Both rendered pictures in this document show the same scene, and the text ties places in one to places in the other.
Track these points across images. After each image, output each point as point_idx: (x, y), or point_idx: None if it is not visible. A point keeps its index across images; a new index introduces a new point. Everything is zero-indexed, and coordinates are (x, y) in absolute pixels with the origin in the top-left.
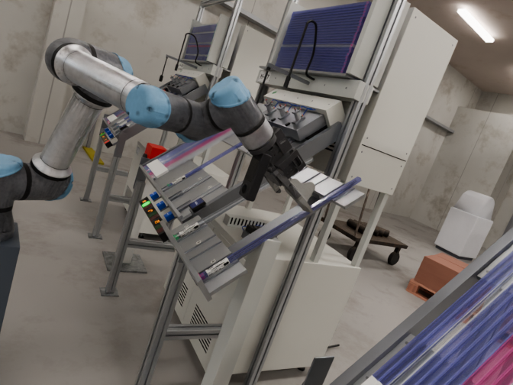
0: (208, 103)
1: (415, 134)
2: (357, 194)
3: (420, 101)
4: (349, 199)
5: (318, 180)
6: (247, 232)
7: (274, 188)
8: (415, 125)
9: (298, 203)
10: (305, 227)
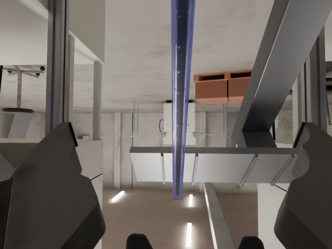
0: None
1: (259, 203)
2: (145, 176)
3: (265, 239)
4: (142, 165)
5: (256, 171)
6: None
7: (304, 150)
8: (261, 213)
9: (54, 146)
10: (319, 63)
